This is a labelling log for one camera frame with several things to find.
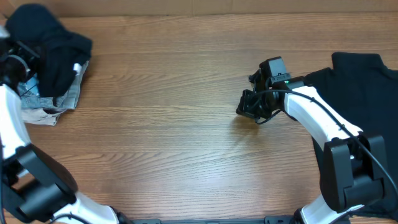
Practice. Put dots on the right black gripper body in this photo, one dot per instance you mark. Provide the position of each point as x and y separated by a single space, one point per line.
247 106

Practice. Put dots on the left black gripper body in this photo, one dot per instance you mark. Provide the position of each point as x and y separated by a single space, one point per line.
8 50

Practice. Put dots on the black t-shirt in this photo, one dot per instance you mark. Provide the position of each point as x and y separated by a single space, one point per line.
59 49

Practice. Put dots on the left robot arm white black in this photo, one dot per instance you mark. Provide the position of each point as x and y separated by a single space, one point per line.
34 186

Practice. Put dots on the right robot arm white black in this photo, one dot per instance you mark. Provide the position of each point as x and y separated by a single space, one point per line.
353 173

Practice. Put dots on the black clothes pile right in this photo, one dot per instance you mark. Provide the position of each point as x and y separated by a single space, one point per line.
363 91

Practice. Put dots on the light blue crumpled shirt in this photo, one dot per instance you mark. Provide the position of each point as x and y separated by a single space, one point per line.
32 86

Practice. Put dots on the folded blue denim jeans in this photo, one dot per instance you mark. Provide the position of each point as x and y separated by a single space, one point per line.
66 102

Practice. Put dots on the folded pale pink garment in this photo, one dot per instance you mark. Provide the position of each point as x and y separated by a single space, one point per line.
41 116

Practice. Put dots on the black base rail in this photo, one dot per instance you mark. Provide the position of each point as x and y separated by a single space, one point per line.
211 221

